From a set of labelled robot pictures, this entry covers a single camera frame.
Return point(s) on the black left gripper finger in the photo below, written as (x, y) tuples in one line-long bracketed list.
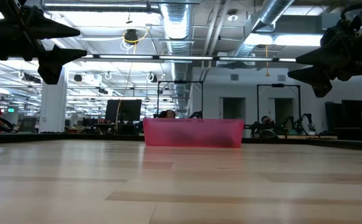
[(53, 63), (44, 29)]

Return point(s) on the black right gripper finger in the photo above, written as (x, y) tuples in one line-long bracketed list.
[(321, 57), (318, 77)]

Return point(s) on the black background robot arm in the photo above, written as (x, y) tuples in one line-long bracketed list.
[(299, 121)]

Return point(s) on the white building pillar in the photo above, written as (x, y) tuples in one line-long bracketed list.
[(53, 105)]

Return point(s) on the black background cabinet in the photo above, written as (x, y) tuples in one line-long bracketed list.
[(352, 113)]

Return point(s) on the person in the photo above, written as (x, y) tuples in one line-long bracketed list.
[(266, 123), (168, 114)]

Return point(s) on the dark background monitor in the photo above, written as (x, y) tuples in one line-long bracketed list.
[(128, 110)]

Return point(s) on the overhead light bar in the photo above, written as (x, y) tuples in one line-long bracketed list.
[(184, 58)]

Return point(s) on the translucent red plastic bin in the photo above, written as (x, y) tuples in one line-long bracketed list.
[(193, 133)]

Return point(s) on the black background station frame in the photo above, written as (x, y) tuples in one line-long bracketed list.
[(277, 85), (181, 82)]

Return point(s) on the black aluminium table frame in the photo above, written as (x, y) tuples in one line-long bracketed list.
[(75, 137)]

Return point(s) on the black ceiling-hung camera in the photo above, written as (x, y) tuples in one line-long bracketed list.
[(131, 35)]

